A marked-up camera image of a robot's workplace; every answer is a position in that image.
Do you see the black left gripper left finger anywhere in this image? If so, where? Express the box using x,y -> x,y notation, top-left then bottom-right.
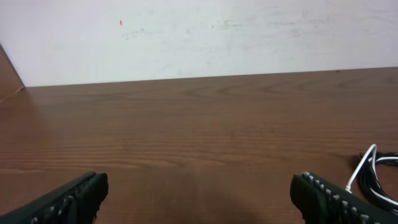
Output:
1,172 -> 108,224

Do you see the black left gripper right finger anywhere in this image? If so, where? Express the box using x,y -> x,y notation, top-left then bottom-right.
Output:
290,171 -> 397,224

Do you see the black usb cable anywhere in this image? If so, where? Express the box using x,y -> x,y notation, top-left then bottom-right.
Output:
356,151 -> 398,216

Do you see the white usb cable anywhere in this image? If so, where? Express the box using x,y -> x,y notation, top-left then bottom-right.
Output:
345,144 -> 398,207

